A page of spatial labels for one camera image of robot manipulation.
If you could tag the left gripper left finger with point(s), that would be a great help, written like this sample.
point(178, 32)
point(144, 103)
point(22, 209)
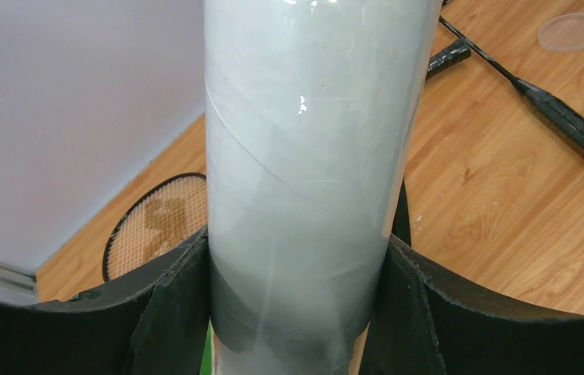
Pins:
point(152, 320)

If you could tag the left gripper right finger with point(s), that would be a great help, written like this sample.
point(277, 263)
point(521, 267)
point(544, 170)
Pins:
point(429, 320)

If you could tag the white shuttlecock tube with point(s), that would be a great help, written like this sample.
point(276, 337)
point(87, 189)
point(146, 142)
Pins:
point(309, 110)

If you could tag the clear plastic tube lid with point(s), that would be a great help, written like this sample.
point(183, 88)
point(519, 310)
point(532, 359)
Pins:
point(563, 34)

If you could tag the badminton racket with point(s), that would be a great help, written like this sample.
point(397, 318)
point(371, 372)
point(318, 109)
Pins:
point(167, 215)
point(549, 107)

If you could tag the black racket bag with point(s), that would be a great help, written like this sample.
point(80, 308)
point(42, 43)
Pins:
point(401, 223)

